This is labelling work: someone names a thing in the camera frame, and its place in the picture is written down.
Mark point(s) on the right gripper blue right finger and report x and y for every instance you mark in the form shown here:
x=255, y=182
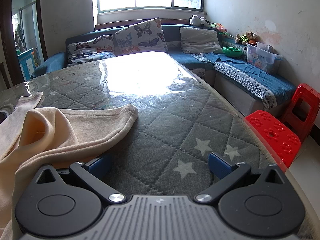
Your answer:
x=219, y=166

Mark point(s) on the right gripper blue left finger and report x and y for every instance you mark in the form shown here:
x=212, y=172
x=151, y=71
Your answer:
x=99, y=166

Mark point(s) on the cream beige garment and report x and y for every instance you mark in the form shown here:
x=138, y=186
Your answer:
x=33, y=136

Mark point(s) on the red plastic stool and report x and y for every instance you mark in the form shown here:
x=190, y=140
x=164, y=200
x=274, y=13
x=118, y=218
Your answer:
x=302, y=111
x=279, y=140

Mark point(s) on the blue corner sofa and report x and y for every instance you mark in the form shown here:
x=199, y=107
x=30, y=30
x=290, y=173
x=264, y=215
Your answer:
x=246, y=87

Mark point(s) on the green plastic bowl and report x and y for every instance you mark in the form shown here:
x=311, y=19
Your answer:
x=232, y=52

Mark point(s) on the clear plastic storage box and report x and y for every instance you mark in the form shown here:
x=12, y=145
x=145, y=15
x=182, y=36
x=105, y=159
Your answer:
x=263, y=59

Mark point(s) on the small butterfly cushion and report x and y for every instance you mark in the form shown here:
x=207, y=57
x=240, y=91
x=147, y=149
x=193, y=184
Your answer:
x=99, y=48

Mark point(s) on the grey plain cushion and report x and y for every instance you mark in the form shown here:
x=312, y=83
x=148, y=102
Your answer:
x=196, y=41

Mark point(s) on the blue cabinet in doorway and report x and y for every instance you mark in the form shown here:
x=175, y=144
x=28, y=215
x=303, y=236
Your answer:
x=27, y=63

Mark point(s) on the brown plush toys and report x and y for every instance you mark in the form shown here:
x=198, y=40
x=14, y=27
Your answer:
x=247, y=38

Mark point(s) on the large butterfly cushion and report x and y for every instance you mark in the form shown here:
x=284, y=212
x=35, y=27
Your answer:
x=142, y=37

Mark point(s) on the colourful toys on sofa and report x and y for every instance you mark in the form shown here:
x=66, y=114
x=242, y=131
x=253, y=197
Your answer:
x=219, y=27

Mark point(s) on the panda plush toy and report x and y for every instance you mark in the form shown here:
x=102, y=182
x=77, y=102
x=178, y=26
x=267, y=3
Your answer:
x=199, y=21

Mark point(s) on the dark wooden door frame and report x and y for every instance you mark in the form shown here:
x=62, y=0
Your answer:
x=7, y=39

